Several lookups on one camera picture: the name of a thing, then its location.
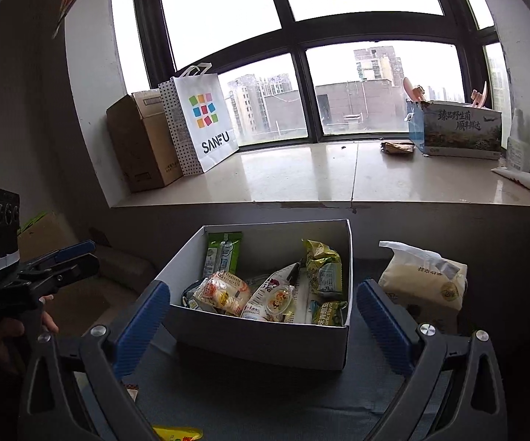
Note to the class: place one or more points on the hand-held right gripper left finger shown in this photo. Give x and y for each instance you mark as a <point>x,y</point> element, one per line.
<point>143,326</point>

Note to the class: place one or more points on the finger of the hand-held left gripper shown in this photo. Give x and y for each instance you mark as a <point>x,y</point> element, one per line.
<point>76,270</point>
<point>74,250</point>

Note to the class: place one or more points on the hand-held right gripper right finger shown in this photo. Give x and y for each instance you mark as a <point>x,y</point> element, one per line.
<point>384,330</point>

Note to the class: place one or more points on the white pink snack bag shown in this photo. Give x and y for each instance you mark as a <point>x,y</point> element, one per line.
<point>223,291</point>

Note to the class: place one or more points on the yellow green snack packet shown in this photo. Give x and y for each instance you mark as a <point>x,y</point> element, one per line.
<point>324,266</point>

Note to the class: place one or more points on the small jelly cup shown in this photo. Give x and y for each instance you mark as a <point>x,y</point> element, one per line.
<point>279,301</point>

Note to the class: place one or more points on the green silver snack packet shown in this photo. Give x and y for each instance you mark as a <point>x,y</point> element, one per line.
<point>223,252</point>

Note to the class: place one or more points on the white cardboard box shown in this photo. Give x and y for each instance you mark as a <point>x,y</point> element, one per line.
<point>265,340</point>

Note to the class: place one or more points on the long white snack bag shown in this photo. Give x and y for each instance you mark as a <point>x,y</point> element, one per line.
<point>265,291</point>

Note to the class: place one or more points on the person's left hand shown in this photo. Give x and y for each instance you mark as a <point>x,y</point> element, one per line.
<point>5,330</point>

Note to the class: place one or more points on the brown floor carton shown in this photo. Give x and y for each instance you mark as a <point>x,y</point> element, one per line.
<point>44,234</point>

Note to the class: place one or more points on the soft tissue pack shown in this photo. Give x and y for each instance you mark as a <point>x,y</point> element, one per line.
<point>423,285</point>

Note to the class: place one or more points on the brown cardboard box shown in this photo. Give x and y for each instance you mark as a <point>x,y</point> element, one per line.
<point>141,147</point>

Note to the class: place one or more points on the flat brown packet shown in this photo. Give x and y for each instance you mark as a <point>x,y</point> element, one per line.
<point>398,148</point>

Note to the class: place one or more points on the white paper shopping bag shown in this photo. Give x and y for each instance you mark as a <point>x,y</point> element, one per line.
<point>205,119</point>

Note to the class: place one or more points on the white tube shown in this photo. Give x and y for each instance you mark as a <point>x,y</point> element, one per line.
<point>522,180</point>

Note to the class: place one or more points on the printed landscape carton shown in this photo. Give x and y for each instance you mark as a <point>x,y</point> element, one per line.
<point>458,131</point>

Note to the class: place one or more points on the white plastic bottle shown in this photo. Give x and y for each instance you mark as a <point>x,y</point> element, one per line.
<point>518,147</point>

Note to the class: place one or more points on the black window frame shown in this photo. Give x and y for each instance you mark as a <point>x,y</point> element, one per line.
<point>299,36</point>

